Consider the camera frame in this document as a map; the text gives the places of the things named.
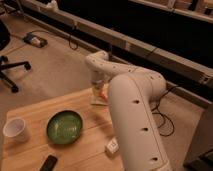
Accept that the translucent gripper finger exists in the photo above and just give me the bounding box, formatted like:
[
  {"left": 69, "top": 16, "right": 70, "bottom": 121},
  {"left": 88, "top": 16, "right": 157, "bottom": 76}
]
[
  {"left": 101, "top": 85, "right": 108, "bottom": 94},
  {"left": 92, "top": 86, "right": 99, "bottom": 96}
]

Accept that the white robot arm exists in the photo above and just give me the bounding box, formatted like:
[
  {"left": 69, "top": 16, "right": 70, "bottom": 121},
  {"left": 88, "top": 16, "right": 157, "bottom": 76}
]
[{"left": 85, "top": 51, "right": 173, "bottom": 171}]

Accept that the white sponge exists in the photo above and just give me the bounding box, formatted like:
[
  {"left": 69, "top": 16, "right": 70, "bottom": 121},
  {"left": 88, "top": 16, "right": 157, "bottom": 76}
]
[{"left": 90, "top": 96, "right": 108, "bottom": 106}]

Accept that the green bowl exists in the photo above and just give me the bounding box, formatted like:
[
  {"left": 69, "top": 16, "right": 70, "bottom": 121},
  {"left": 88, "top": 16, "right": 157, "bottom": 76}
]
[{"left": 46, "top": 110, "right": 83, "bottom": 145}]

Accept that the white plastic bottle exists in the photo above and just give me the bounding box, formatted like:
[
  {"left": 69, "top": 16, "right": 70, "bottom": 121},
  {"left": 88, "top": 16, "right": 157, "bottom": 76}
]
[{"left": 105, "top": 138, "right": 119, "bottom": 156}]

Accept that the power strip on floor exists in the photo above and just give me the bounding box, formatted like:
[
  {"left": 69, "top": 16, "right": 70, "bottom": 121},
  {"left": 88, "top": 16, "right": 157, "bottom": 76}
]
[{"left": 23, "top": 33, "right": 48, "bottom": 48}]

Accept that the white paper cup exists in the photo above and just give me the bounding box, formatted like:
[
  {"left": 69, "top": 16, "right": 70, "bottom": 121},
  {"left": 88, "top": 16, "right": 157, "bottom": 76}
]
[{"left": 3, "top": 118, "right": 30, "bottom": 142}]

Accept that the black office chair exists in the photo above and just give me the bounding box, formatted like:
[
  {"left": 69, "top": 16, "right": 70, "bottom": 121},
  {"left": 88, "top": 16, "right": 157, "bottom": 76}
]
[{"left": 0, "top": 19, "right": 31, "bottom": 93}]

